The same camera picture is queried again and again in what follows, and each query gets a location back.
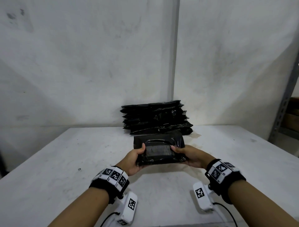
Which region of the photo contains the grey metal shelf rack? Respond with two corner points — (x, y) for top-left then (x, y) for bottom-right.
(268, 50), (299, 144)

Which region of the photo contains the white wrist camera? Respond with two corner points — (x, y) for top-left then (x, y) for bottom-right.
(192, 182), (216, 213)
(114, 191), (138, 226)

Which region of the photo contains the stack of black packets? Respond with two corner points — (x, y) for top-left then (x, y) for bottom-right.
(121, 100), (194, 136)

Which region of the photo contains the brown cardboard box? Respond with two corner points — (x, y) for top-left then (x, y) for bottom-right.
(280, 97), (299, 133)

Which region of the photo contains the person's left forearm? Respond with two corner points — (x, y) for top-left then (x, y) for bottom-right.
(48, 187), (110, 227)

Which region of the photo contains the black marker wristband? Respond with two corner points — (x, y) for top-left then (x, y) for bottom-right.
(205, 159), (246, 205)
(89, 166), (130, 204)

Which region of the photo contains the black cable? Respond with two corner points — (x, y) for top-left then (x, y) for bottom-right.
(213, 202), (239, 227)
(100, 212), (121, 227)

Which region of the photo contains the person's right forearm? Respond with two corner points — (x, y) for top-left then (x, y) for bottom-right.
(227, 179), (299, 227)

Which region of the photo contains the person's right hand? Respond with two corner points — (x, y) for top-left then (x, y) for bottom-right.
(170, 145), (216, 170)

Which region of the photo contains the person's left hand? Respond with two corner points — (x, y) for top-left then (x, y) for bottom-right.
(116, 143), (146, 177)

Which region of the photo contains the single black plastic pouch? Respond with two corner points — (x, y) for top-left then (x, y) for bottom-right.
(133, 129), (189, 167)

